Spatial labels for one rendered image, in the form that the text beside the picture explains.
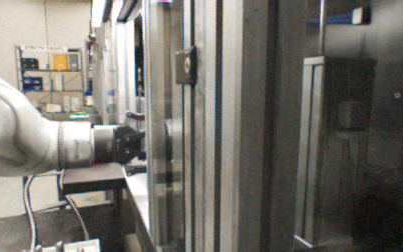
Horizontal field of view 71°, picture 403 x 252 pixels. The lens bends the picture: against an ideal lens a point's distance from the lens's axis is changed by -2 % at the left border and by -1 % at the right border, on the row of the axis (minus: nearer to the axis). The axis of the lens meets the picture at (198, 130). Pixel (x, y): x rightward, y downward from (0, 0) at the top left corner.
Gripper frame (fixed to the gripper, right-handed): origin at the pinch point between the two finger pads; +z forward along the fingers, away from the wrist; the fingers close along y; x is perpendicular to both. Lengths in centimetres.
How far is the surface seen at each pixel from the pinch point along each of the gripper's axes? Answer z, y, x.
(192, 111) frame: -13.5, 9.7, -37.8
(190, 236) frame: -13.2, -0.6, -37.7
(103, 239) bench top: -17.7, -33.2, 24.2
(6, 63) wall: -207, 58, 750
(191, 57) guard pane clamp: -14.1, 13.5, -39.0
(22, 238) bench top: -40, -34, 33
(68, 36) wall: -69, 134, 750
